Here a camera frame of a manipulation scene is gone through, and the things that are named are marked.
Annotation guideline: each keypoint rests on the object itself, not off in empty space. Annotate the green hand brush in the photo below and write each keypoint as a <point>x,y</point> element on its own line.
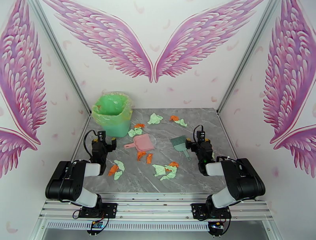
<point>179,145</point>

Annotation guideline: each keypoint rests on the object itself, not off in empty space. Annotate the pink plastic dustpan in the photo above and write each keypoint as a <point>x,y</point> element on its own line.
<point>143,143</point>

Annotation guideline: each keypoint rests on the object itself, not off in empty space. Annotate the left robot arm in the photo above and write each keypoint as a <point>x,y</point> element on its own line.
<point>64,180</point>

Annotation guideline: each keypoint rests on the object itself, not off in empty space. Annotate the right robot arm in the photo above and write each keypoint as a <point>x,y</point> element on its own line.
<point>242,180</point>

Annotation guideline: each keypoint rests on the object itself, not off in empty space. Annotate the orange and green scraps top right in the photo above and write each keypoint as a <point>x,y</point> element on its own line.
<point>181,122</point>

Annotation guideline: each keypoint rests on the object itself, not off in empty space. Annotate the green crumpled paper scrap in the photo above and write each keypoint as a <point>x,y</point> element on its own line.
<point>159,169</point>
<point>154,119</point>
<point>170,175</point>
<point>213,156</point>

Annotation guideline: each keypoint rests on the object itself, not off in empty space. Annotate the aluminium table edge strip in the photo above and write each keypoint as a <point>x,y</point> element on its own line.
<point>232,148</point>
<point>81,137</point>

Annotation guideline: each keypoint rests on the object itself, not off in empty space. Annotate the green plastic trash bin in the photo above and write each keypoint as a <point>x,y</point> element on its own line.
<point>116,129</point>

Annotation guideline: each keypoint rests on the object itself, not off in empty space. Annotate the green orange scrap near bin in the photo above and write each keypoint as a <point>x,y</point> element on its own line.
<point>133,132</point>

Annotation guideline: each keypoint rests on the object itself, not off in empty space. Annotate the small circuit board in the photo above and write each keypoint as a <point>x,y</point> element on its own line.
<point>96,225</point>
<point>217,225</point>

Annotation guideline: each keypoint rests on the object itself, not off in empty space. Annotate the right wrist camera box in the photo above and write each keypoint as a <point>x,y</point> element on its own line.
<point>201,136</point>

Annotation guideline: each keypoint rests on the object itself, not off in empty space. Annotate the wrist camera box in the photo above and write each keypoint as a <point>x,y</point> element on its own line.
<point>101,137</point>
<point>201,136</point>

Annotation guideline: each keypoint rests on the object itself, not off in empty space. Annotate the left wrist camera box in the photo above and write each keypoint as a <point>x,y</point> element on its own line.
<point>101,137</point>

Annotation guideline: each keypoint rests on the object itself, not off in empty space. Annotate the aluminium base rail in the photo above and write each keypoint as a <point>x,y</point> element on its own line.
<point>153,204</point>

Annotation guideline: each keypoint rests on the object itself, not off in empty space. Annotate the aluminium frame post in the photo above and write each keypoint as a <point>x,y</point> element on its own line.
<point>248,58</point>
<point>60,56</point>

